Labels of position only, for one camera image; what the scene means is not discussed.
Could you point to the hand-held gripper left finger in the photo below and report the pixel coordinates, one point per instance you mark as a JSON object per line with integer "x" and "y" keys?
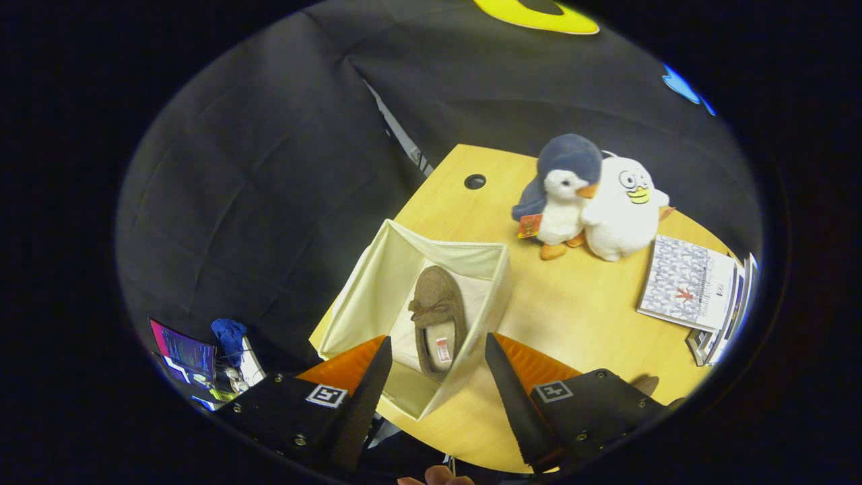
{"x": 363, "y": 411}

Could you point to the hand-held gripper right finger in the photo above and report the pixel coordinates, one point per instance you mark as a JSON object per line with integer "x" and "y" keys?
{"x": 515, "y": 404}

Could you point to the beige fabric storage box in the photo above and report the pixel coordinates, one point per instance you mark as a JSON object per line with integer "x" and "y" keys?
{"x": 377, "y": 296}

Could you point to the brown fuzzy slipper shoe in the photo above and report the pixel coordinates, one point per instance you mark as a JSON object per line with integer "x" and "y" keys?
{"x": 434, "y": 289}
{"x": 648, "y": 385}

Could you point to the blue cloth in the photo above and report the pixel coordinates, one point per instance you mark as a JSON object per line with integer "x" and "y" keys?
{"x": 229, "y": 337}

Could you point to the grey patterned book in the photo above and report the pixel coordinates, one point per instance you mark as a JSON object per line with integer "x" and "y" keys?
{"x": 683, "y": 283}

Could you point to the grey penguin plush toy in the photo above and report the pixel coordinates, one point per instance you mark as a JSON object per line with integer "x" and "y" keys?
{"x": 566, "y": 202}

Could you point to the white duck plush toy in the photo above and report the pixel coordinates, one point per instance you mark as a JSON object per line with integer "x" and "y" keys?
{"x": 619, "y": 222}

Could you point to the white book blue picture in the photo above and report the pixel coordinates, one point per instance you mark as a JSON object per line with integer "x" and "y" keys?
{"x": 731, "y": 316}

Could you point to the white book dark picture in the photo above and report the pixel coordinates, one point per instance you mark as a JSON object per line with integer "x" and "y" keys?
{"x": 751, "y": 283}

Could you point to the grey metal bar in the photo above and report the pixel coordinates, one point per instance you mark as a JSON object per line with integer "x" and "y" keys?
{"x": 401, "y": 131}

